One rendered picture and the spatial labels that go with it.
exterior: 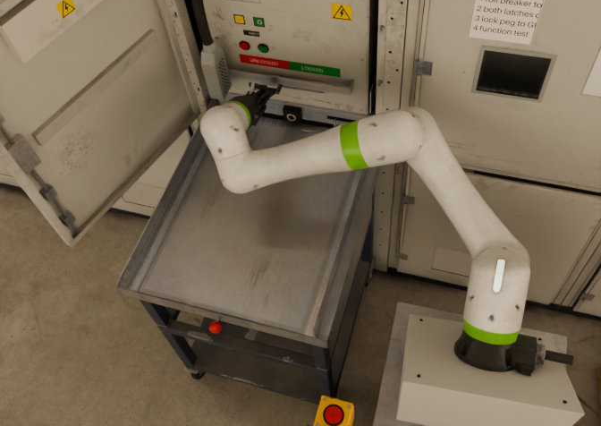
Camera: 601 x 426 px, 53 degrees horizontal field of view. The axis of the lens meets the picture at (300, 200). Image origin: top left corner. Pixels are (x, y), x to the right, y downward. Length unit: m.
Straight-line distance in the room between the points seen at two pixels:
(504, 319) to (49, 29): 1.24
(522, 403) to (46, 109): 1.32
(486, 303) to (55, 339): 1.93
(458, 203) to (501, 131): 0.33
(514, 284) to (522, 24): 0.60
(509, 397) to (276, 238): 0.77
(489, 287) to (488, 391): 0.22
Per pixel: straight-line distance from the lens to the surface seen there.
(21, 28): 1.53
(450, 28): 1.56
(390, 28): 1.61
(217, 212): 1.84
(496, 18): 1.53
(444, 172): 1.54
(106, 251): 2.93
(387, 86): 1.75
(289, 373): 2.29
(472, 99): 1.71
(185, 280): 1.74
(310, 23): 1.73
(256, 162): 1.51
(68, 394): 2.69
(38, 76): 1.63
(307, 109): 1.96
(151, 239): 1.83
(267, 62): 1.88
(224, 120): 1.51
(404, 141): 1.37
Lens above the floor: 2.33
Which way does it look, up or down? 55 degrees down
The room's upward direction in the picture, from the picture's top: 8 degrees counter-clockwise
